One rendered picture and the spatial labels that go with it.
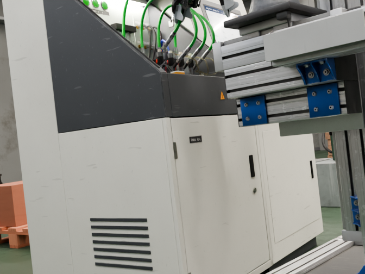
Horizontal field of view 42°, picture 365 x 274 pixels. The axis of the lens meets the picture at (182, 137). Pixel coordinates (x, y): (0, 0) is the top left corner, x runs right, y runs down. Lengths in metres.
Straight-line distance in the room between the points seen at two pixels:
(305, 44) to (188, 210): 0.82
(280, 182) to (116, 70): 1.06
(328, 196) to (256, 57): 2.90
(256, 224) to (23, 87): 1.21
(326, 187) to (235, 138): 2.22
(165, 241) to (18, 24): 1.17
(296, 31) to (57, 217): 1.35
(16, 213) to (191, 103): 2.54
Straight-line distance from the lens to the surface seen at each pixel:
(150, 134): 1.74
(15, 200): 4.11
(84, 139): 1.98
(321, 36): 1.20
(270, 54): 1.26
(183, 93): 1.81
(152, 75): 1.73
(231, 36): 2.80
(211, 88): 1.97
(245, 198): 2.14
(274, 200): 2.39
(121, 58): 1.83
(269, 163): 2.36
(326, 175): 4.21
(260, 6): 1.43
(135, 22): 2.53
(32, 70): 2.22
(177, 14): 2.02
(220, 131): 1.99
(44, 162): 2.18
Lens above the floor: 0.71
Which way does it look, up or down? level
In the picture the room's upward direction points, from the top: 7 degrees counter-clockwise
